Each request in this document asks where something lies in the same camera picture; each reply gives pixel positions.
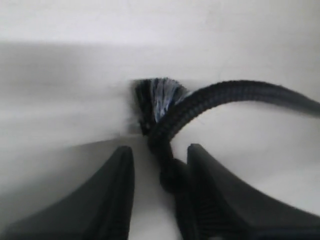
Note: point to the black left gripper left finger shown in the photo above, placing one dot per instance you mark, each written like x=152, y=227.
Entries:
x=100, y=209

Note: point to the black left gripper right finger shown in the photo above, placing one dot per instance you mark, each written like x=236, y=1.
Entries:
x=227, y=207

